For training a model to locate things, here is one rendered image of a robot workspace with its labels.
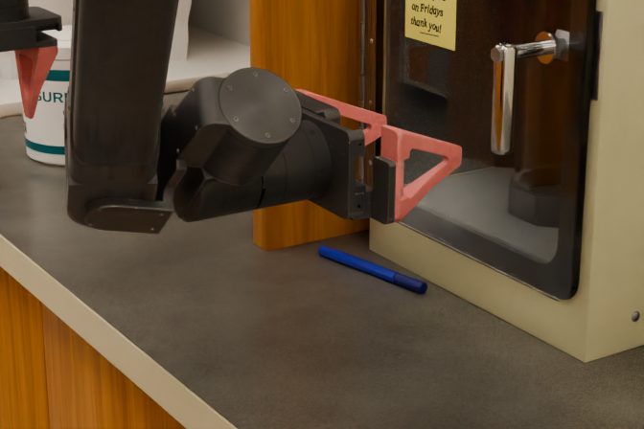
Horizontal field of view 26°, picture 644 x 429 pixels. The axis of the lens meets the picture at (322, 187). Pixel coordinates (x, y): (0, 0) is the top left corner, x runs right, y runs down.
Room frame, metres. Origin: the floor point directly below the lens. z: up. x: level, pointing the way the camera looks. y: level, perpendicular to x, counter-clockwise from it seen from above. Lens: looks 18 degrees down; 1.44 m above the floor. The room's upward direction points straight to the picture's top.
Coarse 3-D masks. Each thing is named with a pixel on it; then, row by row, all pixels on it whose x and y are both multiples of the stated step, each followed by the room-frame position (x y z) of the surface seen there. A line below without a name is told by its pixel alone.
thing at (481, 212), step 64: (384, 0) 1.29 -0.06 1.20; (512, 0) 1.14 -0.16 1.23; (576, 0) 1.07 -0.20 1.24; (384, 64) 1.29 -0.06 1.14; (448, 64) 1.21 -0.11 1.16; (576, 64) 1.07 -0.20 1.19; (448, 128) 1.20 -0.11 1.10; (576, 128) 1.06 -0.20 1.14; (448, 192) 1.20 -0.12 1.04; (512, 192) 1.13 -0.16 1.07; (576, 192) 1.06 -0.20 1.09; (512, 256) 1.12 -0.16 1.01; (576, 256) 1.06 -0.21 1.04
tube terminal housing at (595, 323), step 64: (640, 0) 1.08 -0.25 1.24; (640, 64) 1.08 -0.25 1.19; (640, 128) 1.08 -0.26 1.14; (640, 192) 1.09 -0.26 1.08; (384, 256) 1.31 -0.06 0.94; (448, 256) 1.22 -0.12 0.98; (640, 256) 1.09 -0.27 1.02; (512, 320) 1.14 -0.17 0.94; (576, 320) 1.07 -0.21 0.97; (640, 320) 1.09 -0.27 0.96
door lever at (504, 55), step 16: (544, 32) 1.10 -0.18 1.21; (496, 48) 1.07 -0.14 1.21; (512, 48) 1.07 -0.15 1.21; (528, 48) 1.08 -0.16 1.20; (544, 48) 1.09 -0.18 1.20; (496, 64) 1.07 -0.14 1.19; (512, 64) 1.07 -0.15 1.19; (496, 80) 1.07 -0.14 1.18; (512, 80) 1.07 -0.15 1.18; (496, 96) 1.07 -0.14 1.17; (512, 96) 1.07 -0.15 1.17; (496, 112) 1.07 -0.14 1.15; (512, 112) 1.07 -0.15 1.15; (496, 128) 1.07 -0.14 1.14; (512, 128) 1.07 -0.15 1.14; (496, 144) 1.07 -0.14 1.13; (512, 144) 1.07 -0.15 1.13
